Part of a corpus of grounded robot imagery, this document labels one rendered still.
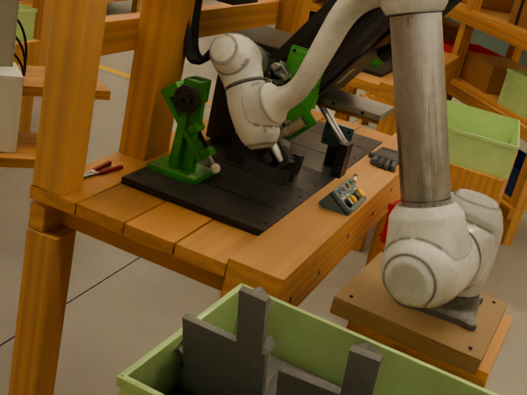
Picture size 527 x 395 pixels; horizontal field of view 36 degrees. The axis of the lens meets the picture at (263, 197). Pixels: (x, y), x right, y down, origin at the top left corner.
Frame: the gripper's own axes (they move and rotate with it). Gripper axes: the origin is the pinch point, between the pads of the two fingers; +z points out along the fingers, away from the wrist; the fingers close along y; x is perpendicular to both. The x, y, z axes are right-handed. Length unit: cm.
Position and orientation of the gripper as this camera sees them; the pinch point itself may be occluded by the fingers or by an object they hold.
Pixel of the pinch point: (278, 72)
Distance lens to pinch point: 231.4
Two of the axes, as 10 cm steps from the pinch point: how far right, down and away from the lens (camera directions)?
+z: 3.4, -0.2, 9.4
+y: -4.2, -9.0, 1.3
